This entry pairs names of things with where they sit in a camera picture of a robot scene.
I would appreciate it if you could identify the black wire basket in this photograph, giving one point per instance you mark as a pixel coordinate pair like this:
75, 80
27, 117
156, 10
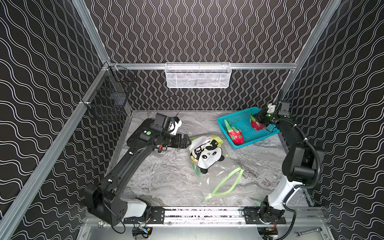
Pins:
109, 101

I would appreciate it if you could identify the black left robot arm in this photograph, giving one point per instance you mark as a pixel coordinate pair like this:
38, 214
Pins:
103, 199

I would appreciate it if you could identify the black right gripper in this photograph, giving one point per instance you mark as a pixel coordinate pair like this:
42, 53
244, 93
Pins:
260, 115

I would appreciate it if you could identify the white wire mesh basket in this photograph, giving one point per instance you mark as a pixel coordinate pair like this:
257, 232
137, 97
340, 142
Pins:
194, 75

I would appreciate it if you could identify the teal plastic perforated basket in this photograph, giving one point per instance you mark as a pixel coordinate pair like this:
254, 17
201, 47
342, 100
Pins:
242, 121

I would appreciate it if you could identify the red dragon fruit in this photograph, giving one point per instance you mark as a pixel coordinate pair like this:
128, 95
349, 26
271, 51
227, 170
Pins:
235, 135
255, 124

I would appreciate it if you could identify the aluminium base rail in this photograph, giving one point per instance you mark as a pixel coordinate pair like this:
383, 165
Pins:
211, 216

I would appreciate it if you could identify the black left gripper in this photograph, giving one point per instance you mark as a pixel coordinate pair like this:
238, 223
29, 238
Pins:
181, 141

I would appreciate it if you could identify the clear zip-top bag green seal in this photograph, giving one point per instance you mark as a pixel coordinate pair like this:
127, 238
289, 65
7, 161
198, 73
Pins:
215, 170

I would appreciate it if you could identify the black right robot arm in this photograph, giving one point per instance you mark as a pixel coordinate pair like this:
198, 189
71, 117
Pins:
301, 167

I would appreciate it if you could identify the silver wrench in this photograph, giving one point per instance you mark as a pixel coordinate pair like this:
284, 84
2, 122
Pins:
299, 234

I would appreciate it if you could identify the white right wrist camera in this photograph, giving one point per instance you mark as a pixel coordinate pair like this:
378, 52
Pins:
271, 108

